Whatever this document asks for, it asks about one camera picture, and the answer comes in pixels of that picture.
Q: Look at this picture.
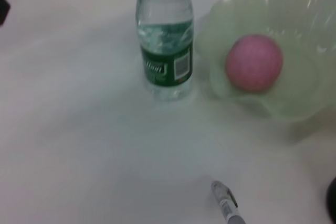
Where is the pale green glass fruit plate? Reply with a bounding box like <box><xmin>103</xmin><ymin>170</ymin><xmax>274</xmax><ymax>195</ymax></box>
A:
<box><xmin>195</xmin><ymin>0</ymin><xmax>336</xmax><ymax>130</ymax></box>

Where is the grey and clear pen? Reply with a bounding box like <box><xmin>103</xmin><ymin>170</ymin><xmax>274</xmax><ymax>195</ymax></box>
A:
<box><xmin>211</xmin><ymin>180</ymin><xmax>247</xmax><ymax>224</ymax></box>

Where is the clear green-labelled water bottle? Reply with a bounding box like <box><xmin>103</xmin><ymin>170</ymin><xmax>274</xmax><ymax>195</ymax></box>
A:
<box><xmin>135</xmin><ymin>0</ymin><xmax>195</xmax><ymax>102</ymax></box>

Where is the black mesh cup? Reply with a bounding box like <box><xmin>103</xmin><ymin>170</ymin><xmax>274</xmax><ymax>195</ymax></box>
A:
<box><xmin>325</xmin><ymin>176</ymin><xmax>336</xmax><ymax>222</ymax></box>

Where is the pink peach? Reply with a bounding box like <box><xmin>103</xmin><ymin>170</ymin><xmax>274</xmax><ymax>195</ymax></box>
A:
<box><xmin>225</xmin><ymin>34</ymin><xmax>284</xmax><ymax>93</ymax></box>

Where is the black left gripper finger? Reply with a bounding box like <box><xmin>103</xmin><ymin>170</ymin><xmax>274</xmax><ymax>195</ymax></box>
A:
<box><xmin>0</xmin><ymin>0</ymin><xmax>11</xmax><ymax>27</ymax></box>

